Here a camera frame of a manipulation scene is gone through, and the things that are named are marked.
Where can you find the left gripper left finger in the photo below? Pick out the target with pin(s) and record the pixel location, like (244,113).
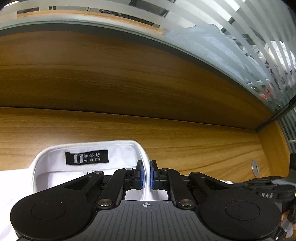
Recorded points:
(66,210)

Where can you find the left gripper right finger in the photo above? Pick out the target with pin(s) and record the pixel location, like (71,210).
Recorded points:
(228,211)

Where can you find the white dress shirt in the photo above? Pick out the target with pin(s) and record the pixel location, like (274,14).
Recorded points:
(52,167)

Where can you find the frosted glass desk partition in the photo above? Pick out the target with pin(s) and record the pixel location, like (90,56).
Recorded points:
(251,41)

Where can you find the silver desk cable grommet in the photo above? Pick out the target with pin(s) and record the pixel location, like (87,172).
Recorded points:
(255,168)

